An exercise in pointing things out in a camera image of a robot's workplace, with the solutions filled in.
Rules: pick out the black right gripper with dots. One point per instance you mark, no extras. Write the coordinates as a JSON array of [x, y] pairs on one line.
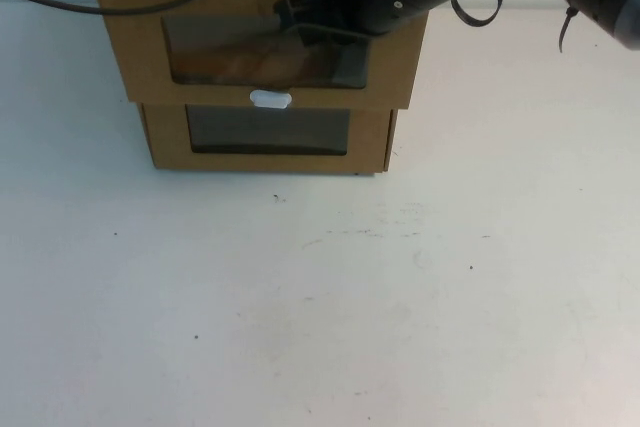
[[335, 7]]

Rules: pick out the lower cardboard drawer with window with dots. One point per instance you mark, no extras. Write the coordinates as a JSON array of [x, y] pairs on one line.
[[392, 142]]

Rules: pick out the cardboard drawer with window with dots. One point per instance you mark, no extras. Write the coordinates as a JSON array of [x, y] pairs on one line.
[[165, 147], [392, 142]]

